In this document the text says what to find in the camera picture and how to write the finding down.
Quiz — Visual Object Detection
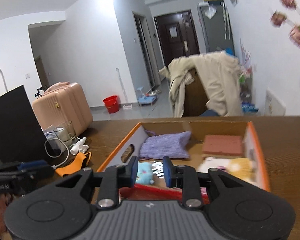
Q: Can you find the light blue plush toy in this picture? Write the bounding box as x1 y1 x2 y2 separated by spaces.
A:
135 162 154 185

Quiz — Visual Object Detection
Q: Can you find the purple knitted cloth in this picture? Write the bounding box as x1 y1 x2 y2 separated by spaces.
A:
139 131 192 160

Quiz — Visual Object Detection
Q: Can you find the black paper shopping bag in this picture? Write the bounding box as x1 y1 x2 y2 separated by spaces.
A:
0 86 49 164

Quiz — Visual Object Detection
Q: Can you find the white small bottle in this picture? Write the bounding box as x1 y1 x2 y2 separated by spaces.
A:
70 137 89 155

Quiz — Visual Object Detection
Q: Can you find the red orange cardboard box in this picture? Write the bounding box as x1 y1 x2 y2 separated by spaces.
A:
97 120 270 191

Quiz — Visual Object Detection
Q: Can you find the yellow white plush toy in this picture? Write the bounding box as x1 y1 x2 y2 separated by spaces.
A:
197 157 256 185

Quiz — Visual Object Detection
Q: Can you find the clear glass cup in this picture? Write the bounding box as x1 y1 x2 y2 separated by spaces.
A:
53 121 77 149

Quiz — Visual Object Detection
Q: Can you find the blue cushion on chair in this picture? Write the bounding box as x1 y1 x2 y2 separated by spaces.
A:
200 109 219 117

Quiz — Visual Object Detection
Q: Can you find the white mop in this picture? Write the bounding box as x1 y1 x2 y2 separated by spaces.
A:
116 68 133 110

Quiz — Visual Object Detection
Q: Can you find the red plastic bucket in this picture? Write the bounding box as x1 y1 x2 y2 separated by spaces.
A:
103 95 120 114

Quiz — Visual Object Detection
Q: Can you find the brown wooden chair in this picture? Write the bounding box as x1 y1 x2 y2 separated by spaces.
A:
183 68 208 117

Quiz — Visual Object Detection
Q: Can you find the small blue stool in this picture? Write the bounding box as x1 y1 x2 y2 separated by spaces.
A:
137 87 157 106

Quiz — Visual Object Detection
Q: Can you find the pink hard suitcase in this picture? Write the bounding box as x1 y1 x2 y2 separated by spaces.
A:
32 82 93 135

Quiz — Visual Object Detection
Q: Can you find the beige coat on chair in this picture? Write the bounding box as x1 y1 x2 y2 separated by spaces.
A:
159 50 243 118

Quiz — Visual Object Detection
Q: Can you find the cluttered storage rack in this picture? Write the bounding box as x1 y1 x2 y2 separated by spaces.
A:
239 40 259 115

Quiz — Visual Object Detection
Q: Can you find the dark brown entrance door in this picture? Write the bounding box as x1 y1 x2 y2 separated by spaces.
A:
154 10 200 66

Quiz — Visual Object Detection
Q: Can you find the grey refrigerator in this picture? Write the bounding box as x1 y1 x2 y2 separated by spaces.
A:
197 1 235 56

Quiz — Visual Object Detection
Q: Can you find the orange black strap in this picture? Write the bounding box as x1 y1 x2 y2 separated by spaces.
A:
55 151 93 178

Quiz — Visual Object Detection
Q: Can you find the white charging cable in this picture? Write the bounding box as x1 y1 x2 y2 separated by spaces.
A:
44 138 71 170

